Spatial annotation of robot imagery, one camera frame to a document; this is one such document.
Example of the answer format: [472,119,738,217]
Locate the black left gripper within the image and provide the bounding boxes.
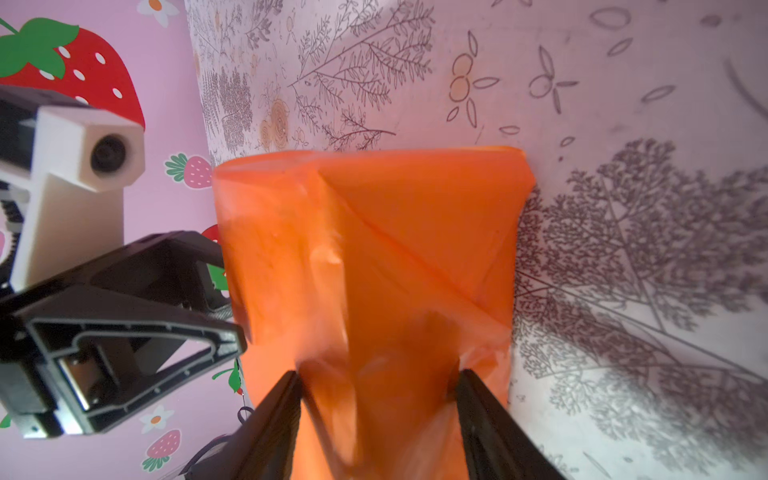
[1,231,246,438]

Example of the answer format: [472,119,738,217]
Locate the yellow orange wrapping paper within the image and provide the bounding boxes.
[213,146,535,479]

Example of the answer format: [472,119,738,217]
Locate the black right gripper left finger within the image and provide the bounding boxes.
[185,371,303,479]

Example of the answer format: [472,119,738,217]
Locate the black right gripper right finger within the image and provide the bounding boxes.
[455,369,564,480]

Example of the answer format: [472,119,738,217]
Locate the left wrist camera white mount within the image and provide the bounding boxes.
[1,86,145,292]

